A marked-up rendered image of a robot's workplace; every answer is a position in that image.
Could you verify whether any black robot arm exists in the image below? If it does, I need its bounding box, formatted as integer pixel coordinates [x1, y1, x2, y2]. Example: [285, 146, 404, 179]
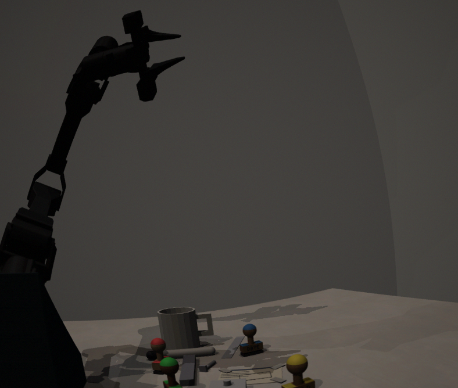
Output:
[0, 36, 132, 284]

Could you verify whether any dark grey mug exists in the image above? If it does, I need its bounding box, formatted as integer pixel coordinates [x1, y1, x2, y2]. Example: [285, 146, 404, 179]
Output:
[157, 307, 214, 350]

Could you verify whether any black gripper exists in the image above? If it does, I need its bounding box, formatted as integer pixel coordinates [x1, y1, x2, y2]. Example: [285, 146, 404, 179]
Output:
[103, 10, 185, 102]

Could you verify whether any beige inspection card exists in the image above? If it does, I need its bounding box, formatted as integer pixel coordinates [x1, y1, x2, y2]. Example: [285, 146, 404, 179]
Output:
[218, 363, 286, 385]

